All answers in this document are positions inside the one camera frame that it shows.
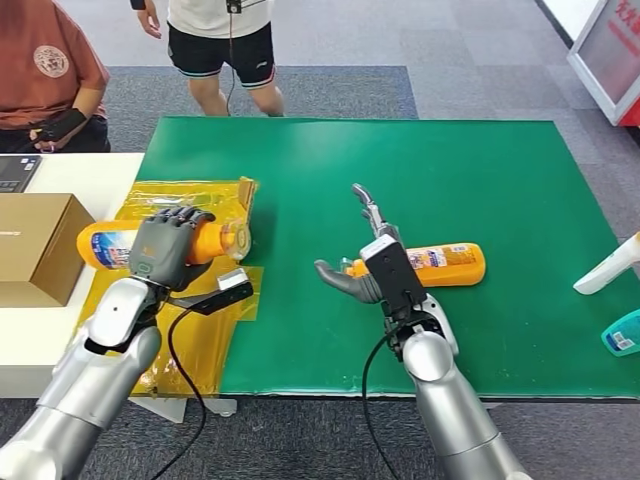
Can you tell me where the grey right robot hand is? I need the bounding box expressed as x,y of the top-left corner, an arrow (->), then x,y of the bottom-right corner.
313,183 -> 402,305

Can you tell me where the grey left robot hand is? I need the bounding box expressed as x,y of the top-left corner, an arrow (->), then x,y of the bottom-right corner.
128,205 -> 217,293

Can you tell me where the orange bottle with label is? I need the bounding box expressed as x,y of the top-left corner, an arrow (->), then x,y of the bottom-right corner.
342,242 -> 487,289
75,218 -> 253,272

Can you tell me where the white plastic bottle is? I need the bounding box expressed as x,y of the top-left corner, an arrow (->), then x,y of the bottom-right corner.
572,231 -> 640,297

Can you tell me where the teal plastic bottle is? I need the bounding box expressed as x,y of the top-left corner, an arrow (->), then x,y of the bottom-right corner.
600,309 -> 640,358

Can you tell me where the yellow plastic sheet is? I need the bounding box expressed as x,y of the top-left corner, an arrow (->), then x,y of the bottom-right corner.
75,176 -> 264,399

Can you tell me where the green table mat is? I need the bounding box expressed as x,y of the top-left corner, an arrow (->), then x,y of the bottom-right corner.
134,117 -> 640,400

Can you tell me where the brown cardboard box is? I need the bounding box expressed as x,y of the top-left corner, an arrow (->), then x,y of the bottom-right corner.
0,192 -> 96,309

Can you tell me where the black glove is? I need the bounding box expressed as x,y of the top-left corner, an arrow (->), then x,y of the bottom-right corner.
32,107 -> 88,144

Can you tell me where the dark laptop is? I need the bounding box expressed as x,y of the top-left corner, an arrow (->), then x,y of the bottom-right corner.
0,154 -> 43,195

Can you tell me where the person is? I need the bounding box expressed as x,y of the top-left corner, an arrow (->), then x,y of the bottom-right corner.
0,0 -> 112,154
130,0 -> 287,119

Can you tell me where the white framed red sign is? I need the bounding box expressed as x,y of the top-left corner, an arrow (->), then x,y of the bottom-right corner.
566,0 -> 640,128

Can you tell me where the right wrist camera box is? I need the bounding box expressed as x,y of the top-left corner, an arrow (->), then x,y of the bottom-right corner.
359,234 -> 429,321

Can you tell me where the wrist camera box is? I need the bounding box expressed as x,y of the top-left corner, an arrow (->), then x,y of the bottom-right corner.
167,267 -> 255,317
359,234 -> 429,321

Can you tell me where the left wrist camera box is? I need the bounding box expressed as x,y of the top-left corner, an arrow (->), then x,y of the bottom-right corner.
167,267 -> 255,317

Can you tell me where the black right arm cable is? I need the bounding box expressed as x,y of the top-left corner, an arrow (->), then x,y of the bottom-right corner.
361,333 -> 402,480

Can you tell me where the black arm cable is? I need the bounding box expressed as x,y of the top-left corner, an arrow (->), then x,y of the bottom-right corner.
149,307 -> 208,480
361,333 -> 402,480

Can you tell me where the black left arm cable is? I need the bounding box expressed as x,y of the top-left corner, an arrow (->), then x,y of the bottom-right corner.
149,307 -> 208,480

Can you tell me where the white table base bracket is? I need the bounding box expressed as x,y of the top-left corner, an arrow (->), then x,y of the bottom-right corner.
127,396 -> 239,425

